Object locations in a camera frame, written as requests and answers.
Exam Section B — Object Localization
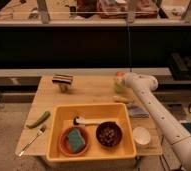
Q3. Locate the yellow plastic bin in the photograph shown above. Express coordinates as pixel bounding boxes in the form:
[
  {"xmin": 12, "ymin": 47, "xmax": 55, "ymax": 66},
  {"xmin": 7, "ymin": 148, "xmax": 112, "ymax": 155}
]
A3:
[{"xmin": 46, "ymin": 103, "xmax": 137, "ymax": 162}]

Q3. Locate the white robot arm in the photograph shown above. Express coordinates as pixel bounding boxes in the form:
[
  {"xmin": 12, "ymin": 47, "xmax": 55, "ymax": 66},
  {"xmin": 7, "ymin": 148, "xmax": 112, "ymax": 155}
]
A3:
[{"xmin": 114, "ymin": 72, "xmax": 191, "ymax": 171}]

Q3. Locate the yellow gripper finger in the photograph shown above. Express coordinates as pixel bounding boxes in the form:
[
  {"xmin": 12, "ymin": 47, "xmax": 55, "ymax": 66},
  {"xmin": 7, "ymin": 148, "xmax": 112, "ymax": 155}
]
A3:
[{"xmin": 113, "ymin": 95, "xmax": 133, "ymax": 103}]

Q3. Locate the teal sponge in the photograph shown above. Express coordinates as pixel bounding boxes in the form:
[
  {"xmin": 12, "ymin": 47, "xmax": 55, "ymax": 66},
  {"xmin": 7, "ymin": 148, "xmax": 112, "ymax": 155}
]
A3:
[{"xmin": 67, "ymin": 128, "xmax": 86, "ymax": 153}]

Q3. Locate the green okra pod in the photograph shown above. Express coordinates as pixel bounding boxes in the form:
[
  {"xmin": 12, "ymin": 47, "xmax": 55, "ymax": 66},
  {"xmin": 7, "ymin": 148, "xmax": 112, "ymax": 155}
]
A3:
[{"xmin": 26, "ymin": 111, "xmax": 51, "ymax": 129}]

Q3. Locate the dark bowl with beans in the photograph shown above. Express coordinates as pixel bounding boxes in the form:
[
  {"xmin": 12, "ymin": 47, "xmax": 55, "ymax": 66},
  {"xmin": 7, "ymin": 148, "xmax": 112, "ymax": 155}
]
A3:
[{"xmin": 96, "ymin": 122, "xmax": 123, "ymax": 147}]

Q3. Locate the green plastic cup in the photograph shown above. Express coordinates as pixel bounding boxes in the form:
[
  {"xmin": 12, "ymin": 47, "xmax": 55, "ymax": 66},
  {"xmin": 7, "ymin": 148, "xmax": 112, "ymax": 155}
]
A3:
[{"xmin": 114, "ymin": 77, "xmax": 125, "ymax": 93}]

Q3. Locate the orange-red apple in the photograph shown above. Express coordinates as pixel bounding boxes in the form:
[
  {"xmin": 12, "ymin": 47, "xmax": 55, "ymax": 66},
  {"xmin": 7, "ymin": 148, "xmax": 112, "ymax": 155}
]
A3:
[{"xmin": 116, "ymin": 71, "xmax": 125, "ymax": 77}]

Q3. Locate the white handled brush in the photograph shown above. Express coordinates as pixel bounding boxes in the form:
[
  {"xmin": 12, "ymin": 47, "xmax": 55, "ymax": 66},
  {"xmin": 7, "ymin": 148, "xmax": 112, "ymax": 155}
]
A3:
[{"xmin": 72, "ymin": 116, "xmax": 118, "ymax": 127}]

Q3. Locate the striped brush block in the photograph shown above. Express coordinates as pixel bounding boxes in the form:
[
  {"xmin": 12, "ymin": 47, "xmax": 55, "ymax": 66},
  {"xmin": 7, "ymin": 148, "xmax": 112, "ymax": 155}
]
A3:
[{"xmin": 52, "ymin": 74, "xmax": 73, "ymax": 93}]

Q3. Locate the orange plastic bowl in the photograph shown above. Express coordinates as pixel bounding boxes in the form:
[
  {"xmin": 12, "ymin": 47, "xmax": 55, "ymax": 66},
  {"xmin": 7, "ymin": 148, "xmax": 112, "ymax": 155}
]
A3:
[{"xmin": 58, "ymin": 126, "xmax": 90, "ymax": 157}]

